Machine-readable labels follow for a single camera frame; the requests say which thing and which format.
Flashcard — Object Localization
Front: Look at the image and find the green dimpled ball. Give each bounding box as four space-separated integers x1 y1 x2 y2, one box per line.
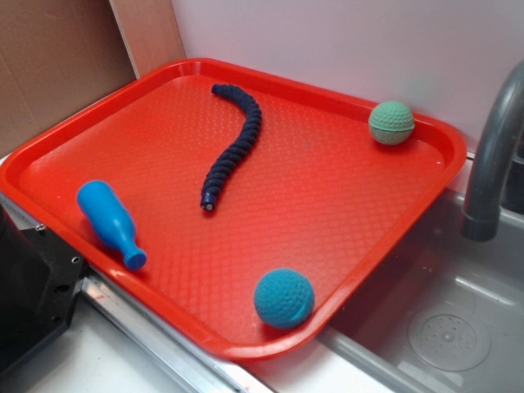
368 101 415 146

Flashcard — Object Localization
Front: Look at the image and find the teal dimpled ball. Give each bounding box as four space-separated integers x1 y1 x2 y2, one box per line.
254 269 315 329

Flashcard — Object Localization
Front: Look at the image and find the light wooden board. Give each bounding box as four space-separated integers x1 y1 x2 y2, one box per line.
110 0 186 78

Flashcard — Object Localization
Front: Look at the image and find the grey toy faucet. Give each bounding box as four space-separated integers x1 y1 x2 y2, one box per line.
461 62 523 242

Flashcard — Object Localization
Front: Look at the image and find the dark blue braided rope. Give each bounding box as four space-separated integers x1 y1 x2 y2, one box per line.
199 83 263 212

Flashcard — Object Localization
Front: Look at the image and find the red plastic tray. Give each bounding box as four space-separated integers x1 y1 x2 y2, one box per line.
1 59 466 360

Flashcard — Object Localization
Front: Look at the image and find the blue plastic toy bottle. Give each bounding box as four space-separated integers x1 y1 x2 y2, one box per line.
77 180 147 270

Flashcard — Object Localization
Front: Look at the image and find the brown cardboard panel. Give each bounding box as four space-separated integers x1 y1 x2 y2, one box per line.
1 1 135 156

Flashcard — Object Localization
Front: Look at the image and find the grey plastic sink basin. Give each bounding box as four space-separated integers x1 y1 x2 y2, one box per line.
319 191 523 392

